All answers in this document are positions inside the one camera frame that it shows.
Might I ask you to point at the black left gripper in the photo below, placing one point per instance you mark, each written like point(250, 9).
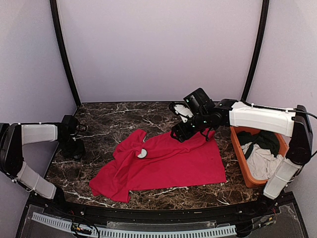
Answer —
point(80, 149)

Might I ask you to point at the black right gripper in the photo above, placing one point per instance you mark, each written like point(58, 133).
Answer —
point(180, 129)

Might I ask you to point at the round brooch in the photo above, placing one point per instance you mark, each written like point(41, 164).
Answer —
point(142, 154)

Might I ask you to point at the magenta t-shirt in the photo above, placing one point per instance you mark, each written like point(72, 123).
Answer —
point(169, 163)

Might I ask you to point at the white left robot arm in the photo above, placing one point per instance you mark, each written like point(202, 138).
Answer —
point(25, 149)

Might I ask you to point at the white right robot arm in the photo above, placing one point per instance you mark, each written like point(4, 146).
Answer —
point(289, 122)

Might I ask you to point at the dark green garment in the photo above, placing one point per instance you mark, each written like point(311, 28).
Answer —
point(264, 139)

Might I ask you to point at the white garment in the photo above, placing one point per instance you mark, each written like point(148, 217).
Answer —
point(261, 163)

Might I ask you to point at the orange plastic basket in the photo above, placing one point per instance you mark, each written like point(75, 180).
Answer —
point(250, 182)

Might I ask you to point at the black front rail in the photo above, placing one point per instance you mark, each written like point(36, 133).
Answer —
point(100, 215)

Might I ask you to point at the white slotted cable duct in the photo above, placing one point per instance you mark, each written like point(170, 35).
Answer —
point(136, 230)

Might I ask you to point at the black right frame post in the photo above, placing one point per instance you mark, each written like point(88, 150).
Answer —
point(257, 49)

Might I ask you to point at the black frame post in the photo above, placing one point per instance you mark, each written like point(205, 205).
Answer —
point(257, 49)
point(63, 52)

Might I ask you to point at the black left frame post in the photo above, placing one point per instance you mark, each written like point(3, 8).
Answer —
point(63, 52)

